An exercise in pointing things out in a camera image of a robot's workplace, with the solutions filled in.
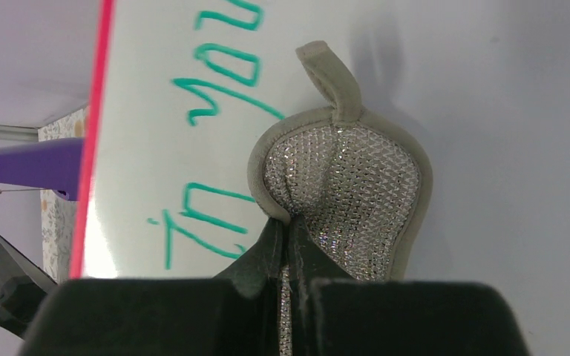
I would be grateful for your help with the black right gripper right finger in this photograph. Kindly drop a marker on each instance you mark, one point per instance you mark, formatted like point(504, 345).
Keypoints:
point(334, 314)

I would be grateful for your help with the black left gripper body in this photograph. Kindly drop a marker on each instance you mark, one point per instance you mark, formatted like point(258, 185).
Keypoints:
point(23, 287)

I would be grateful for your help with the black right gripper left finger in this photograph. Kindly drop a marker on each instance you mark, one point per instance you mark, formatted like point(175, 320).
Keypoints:
point(233, 313)

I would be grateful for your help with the grey round scrubber pad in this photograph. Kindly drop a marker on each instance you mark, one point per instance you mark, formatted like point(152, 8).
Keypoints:
point(361, 183)

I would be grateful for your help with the pink framed whiteboard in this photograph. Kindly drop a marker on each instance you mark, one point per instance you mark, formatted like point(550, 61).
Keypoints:
point(183, 90)

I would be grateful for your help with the floral table mat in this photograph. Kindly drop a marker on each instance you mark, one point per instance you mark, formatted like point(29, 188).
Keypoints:
point(58, 215)

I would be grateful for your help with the purple metronome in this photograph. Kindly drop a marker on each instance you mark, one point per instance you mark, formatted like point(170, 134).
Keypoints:
point(51, 165)

